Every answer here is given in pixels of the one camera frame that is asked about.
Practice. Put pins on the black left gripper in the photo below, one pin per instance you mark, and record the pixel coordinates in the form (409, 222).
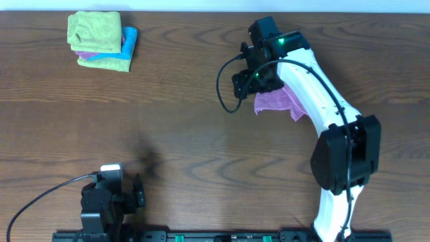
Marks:
(135, 197)

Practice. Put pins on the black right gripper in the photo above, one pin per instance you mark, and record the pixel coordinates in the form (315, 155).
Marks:
(250, 88)

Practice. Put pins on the purple microfiber cloth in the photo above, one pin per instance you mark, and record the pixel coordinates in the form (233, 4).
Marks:
(280, 100)

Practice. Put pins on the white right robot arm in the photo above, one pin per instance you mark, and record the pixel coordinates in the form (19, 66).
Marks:
(347, 149)

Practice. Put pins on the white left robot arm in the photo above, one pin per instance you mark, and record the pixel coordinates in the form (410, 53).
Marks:
(104, 205)

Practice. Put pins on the folded blue cloth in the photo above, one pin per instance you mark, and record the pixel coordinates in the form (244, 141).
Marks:
(130, 35)

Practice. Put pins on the folded green bottom cloth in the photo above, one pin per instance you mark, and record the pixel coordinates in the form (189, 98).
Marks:
(108, 63)

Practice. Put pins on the folded green cloth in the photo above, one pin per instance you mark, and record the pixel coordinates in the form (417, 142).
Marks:
(95, 31)
(108, 63)

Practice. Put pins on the folded purple stacked cloth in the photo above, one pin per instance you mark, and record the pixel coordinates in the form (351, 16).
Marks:
(85, 53)

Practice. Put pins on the folded green top cloth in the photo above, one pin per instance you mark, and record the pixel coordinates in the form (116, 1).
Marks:
(95, 31)

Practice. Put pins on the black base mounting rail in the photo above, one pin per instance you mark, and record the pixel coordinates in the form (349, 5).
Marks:
(163, 236)

